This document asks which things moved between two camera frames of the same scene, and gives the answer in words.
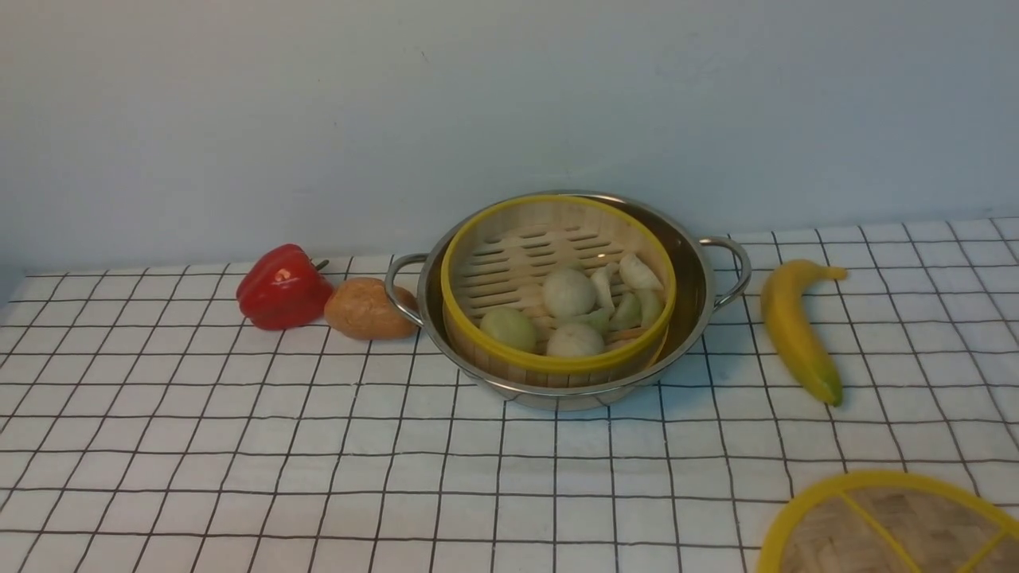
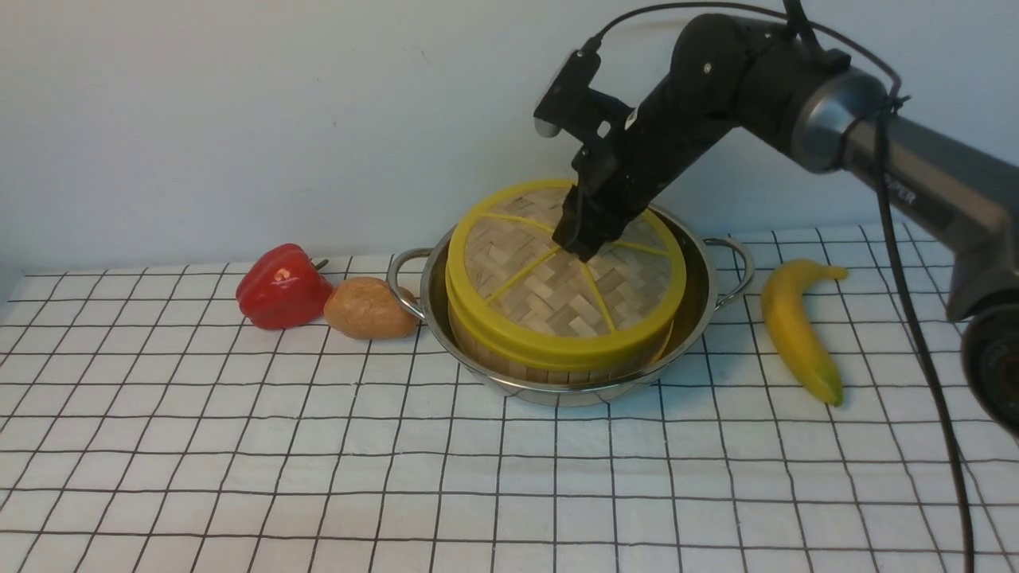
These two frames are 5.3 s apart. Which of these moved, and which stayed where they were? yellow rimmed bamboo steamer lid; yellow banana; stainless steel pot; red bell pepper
Moved: yellow rimmed bamboo steamer lid
Stayed: red bell pepper; stainless steel pot; yellow banana
